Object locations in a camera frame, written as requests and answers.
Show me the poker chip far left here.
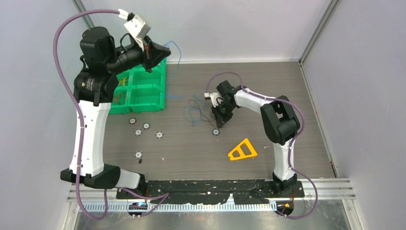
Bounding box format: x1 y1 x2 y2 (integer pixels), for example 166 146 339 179
129 117 137 125

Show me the yellow triangular plastic piece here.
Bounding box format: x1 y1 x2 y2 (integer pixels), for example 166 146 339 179
228 138 258 161

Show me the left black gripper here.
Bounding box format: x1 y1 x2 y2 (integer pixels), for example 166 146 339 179
106 34 170 74

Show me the poker chip lower left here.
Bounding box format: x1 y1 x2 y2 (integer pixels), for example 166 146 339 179
134 151 143 159

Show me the green compartment bin tray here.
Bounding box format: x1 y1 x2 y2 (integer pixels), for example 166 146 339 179
109 60 167 115

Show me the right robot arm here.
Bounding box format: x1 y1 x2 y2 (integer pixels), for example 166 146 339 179
204 80 301 197

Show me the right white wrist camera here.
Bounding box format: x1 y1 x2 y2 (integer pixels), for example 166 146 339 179
204 92 224 107

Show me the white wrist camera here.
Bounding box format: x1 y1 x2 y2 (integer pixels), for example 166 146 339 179
124 13 151 51
204 92 224 107

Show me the poker chip middle left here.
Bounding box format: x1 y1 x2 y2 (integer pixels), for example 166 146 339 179
156 131 164 139

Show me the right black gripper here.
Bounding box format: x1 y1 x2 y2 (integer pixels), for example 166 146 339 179
212 101 237 128

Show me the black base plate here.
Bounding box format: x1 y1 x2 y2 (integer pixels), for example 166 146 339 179
130 179 305 205

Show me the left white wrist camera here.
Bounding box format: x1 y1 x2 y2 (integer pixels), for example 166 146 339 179
124 13 151 51

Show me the aluminium front rail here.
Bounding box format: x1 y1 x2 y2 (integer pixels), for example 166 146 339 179
80 178 356 213

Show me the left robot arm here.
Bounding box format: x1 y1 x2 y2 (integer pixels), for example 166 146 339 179
60 26 171 198

